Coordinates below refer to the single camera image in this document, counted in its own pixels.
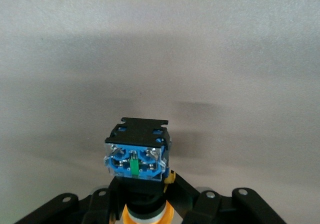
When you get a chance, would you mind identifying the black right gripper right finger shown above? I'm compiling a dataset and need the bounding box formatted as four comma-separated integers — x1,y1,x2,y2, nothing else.
164,171,288,224

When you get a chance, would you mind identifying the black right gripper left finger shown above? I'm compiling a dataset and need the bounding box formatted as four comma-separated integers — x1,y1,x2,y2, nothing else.
14,176,128,224

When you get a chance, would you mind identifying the brown table mat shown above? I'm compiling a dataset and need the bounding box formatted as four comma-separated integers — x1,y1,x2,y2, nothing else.
0,0,320,224

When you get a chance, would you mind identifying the orange-capped black push button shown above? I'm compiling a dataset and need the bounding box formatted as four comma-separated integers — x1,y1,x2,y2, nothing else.
102,117,176,224

